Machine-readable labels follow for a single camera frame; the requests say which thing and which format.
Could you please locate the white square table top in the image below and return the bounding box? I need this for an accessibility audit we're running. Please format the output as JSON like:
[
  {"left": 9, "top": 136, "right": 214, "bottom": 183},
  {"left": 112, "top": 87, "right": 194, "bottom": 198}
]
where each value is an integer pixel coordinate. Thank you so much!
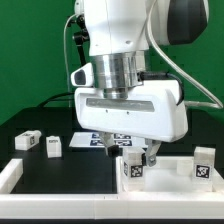
[{"left": 116, "top": 156, "right": 224, "bottom": 193}]

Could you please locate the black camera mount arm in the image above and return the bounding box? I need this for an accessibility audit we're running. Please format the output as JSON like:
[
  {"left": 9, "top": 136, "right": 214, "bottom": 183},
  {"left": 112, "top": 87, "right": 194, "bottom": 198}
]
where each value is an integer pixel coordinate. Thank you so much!
[{"left": 73, "top": 32, "right": 88, "bottom": 66}]

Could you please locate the black cable at base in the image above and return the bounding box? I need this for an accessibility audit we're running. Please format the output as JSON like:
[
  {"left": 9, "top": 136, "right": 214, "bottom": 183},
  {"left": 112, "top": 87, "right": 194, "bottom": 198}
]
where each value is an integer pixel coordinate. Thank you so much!
[{"left": 36, "top": 91, "right": 76, "bottom": 108}]

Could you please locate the white marker tag sheet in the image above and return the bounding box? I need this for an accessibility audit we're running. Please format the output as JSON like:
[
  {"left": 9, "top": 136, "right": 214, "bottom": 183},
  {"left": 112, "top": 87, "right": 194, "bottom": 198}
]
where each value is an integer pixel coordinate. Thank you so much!
[{"left": 69, "top": 132, "right": 147, "bottom": 148}]

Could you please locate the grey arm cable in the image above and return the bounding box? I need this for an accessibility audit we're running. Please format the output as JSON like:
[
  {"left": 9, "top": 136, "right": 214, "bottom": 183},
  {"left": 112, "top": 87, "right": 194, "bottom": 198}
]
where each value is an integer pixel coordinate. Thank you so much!
[{"left": 146, "top": 0, "right": 224, "bottom": 110}]

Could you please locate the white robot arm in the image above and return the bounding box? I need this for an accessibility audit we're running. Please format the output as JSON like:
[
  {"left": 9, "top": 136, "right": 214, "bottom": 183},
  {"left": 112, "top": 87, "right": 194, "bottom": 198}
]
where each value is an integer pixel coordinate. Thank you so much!
[{"left": 71, "top": 0, "right": 209, "bottom": 166}]

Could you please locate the grey camera cable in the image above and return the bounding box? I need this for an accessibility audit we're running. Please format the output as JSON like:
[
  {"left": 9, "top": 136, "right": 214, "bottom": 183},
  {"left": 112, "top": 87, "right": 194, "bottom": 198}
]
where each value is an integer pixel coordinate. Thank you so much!
[{"left": 62, "top": 13, "right": 81, "bottom": 108}]

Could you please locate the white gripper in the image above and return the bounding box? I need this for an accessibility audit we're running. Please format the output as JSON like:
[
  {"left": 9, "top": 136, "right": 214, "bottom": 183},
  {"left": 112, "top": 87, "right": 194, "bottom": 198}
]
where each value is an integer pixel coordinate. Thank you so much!
[{"left": 75, "top": 80, "right": 188, "bottom": 167}]

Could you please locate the white U-shaped obstacle fence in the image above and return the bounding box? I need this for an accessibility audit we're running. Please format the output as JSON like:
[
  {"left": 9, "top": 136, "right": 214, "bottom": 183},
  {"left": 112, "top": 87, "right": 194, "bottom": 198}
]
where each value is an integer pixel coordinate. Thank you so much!
[{"left": 0, "top": 159, "right": 224, "bottom": 219}]

